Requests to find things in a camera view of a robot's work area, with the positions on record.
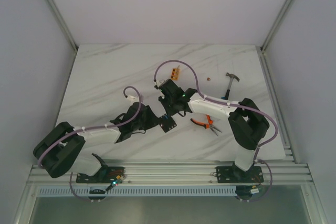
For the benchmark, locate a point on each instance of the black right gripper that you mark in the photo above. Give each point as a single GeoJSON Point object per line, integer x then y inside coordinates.
{"type": "Point", "coordinates": [169, 112]}

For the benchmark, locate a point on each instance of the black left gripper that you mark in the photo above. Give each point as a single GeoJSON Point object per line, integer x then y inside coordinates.
{"type": "Point", "coordinates": [167, 123]}

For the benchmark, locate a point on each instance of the black fuse box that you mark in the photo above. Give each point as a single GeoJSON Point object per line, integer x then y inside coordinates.
{"type": "Point", "coordinates": [167, 125]}

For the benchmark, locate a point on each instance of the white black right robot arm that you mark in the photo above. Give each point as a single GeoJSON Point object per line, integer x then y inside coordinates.
{"type": "Point", "coordinates": [248, 126]}

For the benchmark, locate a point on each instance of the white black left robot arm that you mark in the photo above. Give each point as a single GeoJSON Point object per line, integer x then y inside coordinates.
{"type": "Point", "coordinates": [80, 150]}

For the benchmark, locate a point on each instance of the orange fuse holder block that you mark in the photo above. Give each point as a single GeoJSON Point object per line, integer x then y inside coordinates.
{"type": "Point", "coordinates": [175, 73]}

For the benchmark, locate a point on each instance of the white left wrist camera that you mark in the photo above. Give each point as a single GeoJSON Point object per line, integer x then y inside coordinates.
{"type": "Point", "coordinates": [132, 99]}

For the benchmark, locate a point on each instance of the orange handled needle-nose pliers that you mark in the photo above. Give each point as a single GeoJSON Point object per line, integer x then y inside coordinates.
{"type": "Point", "coordinates": [208, 125]}

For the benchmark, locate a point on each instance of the black handled claw hammer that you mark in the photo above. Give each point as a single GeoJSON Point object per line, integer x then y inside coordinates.
{"type": "Point", "coordinates": [232, 78]}

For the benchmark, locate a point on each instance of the aluminium mounting rail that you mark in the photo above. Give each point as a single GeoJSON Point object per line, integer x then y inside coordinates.
{"type": "Point", "coordinates": [202, 172]}

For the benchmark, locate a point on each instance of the white slotted cable duct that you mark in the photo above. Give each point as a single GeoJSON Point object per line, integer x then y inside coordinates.
{"type": "Point", "coordinates": [141, 191]}

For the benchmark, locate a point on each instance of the aluminium corner frame post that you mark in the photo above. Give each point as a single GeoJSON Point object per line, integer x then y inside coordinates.
{"type": "Point", "coordinates": [62, 24]}

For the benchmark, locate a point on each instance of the right aluminium frame post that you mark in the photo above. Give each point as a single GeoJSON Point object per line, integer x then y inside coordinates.
{"type": "Point", "coordinates": [286, 6]}

